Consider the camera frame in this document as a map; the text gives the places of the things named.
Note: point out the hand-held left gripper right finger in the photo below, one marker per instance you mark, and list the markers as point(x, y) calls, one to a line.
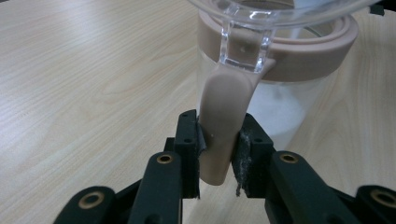
point(257, 140)

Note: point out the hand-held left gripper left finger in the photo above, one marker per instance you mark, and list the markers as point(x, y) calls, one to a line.
point(188, 130)

